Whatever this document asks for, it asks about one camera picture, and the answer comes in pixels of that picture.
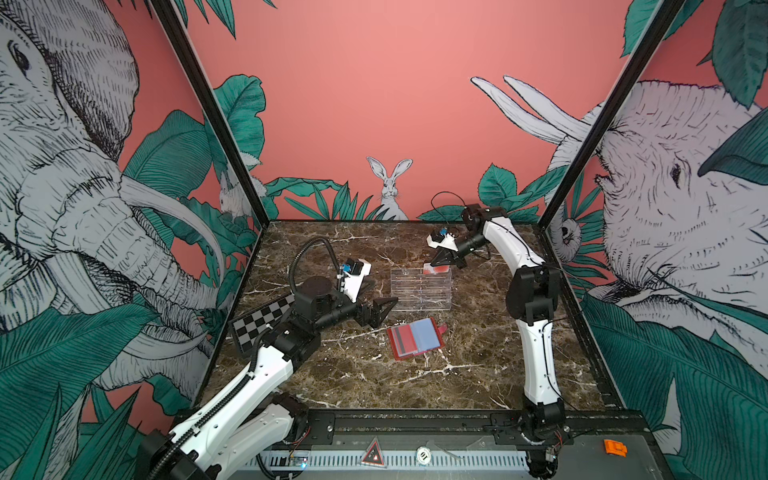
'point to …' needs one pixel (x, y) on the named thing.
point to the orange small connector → (615, 448)
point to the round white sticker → (423, 455)
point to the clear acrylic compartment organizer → (412, 290)
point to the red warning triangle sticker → (374, 456)
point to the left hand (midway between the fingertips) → (385, 288)
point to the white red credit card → (429, 269)
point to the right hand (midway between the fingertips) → (433, 256)
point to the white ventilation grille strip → (394, 461)
